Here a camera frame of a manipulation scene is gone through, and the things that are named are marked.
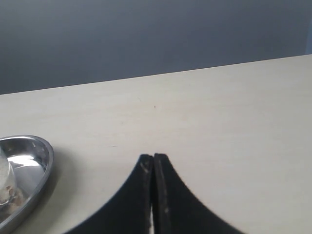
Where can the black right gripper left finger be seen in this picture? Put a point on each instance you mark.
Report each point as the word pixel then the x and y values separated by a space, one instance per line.
pixel 128 211

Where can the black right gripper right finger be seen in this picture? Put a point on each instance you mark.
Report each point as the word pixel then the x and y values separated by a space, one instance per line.
pixel 176 210

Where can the clear plastic shaker bottle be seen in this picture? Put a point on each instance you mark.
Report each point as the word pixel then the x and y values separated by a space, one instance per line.
pixel 11 197

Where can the round stainless steel plate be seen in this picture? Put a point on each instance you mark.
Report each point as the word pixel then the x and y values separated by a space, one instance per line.
pixel 32 160

